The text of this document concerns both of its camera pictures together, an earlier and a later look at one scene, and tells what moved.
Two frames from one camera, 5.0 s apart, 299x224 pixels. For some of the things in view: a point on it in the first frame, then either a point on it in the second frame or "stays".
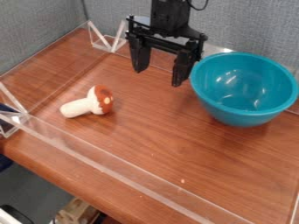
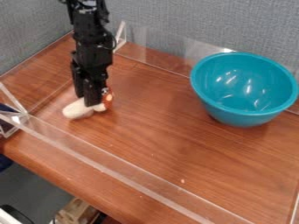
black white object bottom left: x=13 y=216 stays
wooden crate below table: x=78 y=213 stays
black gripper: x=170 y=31 → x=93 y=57
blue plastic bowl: x=244 y=88 stays
